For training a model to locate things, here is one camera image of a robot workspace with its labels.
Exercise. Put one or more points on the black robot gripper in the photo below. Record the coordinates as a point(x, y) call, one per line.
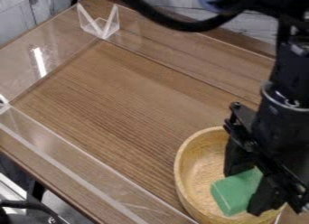
point(269, 140)

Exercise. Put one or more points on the green rectangular block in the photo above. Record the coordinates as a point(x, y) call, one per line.
point(233, 191)

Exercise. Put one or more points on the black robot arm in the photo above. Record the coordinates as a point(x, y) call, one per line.
point(291, 71)

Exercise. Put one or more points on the brown wooden bowl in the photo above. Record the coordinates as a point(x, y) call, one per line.
point(198, 167)

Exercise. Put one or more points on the clear acrylic tray wall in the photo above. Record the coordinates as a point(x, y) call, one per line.
point(101, 192)

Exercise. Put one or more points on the black metal table frame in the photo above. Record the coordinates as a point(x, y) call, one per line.
point(57, 211)

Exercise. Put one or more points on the clear acrylic corner bracket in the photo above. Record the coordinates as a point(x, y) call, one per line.
point(99, 27)

